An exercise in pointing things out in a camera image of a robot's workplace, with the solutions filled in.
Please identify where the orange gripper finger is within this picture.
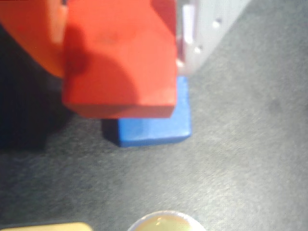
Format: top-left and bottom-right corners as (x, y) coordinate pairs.
(0, 0), (70, 78)

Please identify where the yellow square robot sticker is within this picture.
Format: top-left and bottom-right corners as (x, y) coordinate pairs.
(0, 222), (94, 231)

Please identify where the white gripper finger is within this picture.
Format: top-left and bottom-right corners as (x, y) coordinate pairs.
(176, 0), (251, 76)

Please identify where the red cube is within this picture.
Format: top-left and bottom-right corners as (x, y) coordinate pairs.
(62, 0), (179, 119)

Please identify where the blue cube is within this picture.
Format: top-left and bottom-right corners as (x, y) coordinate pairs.
(117, 76), (193, 148)

